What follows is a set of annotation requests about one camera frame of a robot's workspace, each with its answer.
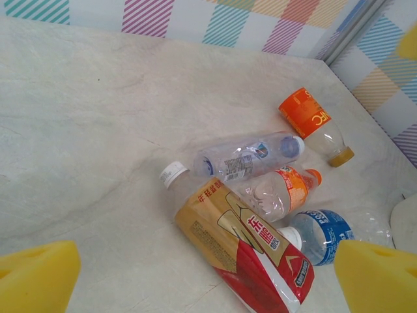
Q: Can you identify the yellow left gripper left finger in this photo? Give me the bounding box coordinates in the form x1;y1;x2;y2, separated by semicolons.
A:
0;240;82;313

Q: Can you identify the blue label white cap bottle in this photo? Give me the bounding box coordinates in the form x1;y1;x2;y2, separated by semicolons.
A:
278;208;394;267

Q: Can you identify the orange label gold cap bottle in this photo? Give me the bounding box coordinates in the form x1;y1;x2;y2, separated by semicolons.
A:
278;86;356;169

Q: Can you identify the gold red label bottle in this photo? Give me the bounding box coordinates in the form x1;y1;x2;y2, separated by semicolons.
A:
158;160;316;313

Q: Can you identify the clear bottle bluish cap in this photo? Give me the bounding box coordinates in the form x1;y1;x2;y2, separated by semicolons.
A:
192;130;306;182

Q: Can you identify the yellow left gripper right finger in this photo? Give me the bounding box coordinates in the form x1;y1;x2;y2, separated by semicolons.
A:
332;240;417;313

